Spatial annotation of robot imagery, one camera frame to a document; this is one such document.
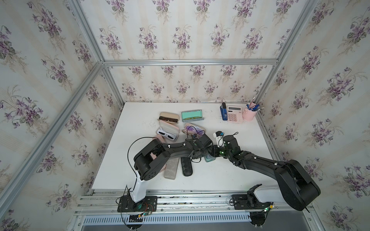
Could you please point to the pink pen cup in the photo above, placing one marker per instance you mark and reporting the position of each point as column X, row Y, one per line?
column 248, row 115

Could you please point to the pink calculator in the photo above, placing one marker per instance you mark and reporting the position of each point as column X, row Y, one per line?
column 234, row 114

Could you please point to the pink case white sunglasses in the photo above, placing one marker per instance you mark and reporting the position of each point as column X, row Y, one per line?
column 170, row 128

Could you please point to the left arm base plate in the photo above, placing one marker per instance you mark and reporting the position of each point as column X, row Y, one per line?
column 126, row 204

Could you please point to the plaid case purple glasses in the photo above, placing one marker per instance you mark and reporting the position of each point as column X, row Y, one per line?
column 187, row 124

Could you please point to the teal case black glasses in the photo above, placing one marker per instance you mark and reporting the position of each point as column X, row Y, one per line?
column 209, row 158

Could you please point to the grey case red sunglasses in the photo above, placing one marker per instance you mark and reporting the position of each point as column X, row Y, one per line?
column 171, row 169

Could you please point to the blue black stapler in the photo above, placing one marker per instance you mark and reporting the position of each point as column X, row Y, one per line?
column 223, row 110

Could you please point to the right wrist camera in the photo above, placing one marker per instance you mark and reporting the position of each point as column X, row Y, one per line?
column 219, row 135

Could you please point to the beige case brown glasses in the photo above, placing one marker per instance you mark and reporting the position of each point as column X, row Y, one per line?
column 167, row 114

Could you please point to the beige case black glasses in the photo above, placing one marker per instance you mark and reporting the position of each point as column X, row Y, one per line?
column 186, row 165

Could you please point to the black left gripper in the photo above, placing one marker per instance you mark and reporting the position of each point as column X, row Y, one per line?
column 204, row 149

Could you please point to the brown tortoise glasses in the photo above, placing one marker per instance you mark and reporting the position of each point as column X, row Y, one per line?
column 168, row 119

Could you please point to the grey teal-lined glasses case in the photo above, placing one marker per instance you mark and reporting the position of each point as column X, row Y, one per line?
column 192, row 115

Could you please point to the purple pink glasses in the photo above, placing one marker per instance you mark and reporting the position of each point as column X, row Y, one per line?
column 194, row 130

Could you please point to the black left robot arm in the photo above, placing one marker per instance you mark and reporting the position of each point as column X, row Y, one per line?
column 148, row 162

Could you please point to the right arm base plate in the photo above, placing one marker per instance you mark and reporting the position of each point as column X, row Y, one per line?
column 249, row 201

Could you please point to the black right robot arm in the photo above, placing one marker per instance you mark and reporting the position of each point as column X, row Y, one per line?
column 296, row 186

